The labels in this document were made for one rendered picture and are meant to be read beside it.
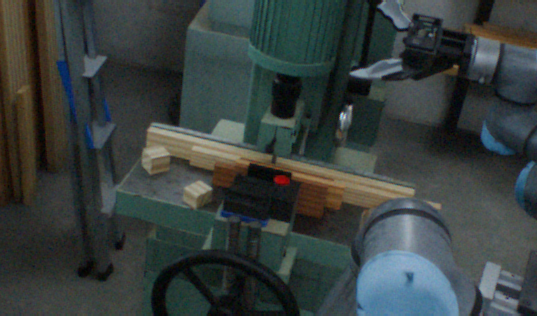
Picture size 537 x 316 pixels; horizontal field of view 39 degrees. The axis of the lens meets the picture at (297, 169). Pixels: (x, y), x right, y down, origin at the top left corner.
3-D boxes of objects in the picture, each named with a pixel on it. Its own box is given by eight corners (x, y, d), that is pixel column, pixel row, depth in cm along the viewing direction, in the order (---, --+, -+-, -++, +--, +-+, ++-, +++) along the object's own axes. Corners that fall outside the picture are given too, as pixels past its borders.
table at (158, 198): (94, 239, 153) (95, 214, 149) (148, 164, 178) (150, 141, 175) (393, 314, 148) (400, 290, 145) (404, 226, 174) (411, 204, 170)
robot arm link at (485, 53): (492, 52, 139) (484, 93, 137) (467, 46, 139) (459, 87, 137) (502, 34, 132) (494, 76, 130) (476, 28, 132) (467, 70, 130)
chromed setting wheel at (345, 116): (328, 156, 171) (339, 107, 165) (336, 131, 182) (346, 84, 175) (342, 159, 171) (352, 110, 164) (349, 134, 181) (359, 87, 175)
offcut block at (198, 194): (211, 201, 159) (213, 188, 158) (195, 209, 156) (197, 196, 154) (198, 193, 161) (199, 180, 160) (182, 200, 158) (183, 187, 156)
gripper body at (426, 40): (410, 9, 132) (479, 24, 131) (404, 31, 140) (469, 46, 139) (401, 49, 130) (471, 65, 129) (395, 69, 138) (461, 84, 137)
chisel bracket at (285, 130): (254, 156, 161) (260, 121, 156) (269, 126, 173) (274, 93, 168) (289, 164, 160) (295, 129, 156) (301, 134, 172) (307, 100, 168)
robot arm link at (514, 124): (513, 170, 135) (533, 115, 129) (468, 139, 143) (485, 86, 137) (542, 162, 140) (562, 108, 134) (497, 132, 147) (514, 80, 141)
